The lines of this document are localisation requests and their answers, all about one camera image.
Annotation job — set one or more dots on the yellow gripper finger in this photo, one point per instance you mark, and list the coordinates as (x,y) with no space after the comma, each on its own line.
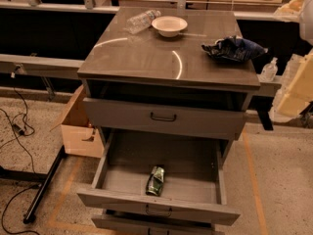
(300,91)

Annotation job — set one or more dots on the crushed green can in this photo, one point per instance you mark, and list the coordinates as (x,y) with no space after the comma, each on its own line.
(155,182)

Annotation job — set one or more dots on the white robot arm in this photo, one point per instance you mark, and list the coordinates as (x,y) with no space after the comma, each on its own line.
(298,11)

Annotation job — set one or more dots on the grey drawer cabinet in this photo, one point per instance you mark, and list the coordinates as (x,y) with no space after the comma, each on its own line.
(151,69)

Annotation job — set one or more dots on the grey top drawer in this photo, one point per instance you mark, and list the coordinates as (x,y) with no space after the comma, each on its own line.
(216,124)

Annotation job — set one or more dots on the grey open middle drawer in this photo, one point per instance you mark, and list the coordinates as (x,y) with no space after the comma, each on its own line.
(193,186)

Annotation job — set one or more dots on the grey bottom drawer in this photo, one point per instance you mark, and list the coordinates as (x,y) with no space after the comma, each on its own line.
(140,227)

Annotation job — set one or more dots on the clear sanitizer bottle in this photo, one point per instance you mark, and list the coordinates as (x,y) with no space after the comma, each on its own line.
(269,71)

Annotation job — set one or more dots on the blue chip bag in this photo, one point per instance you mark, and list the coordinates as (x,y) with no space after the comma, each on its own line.
(234,49)

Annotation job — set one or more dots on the white bowl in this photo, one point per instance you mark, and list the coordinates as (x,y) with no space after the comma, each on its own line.
(169,26)

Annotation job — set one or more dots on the clear plastic water bottle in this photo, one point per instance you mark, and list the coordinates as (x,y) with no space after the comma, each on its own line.
(142,21)

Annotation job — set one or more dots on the cardboard box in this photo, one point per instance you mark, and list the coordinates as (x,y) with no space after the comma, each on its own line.
(80,137)

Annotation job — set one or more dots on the grey metal rail shelf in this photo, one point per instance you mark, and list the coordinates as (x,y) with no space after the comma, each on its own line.
(40,66)

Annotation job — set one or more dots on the black table leg frame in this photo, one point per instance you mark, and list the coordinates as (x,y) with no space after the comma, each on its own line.
(41,180)

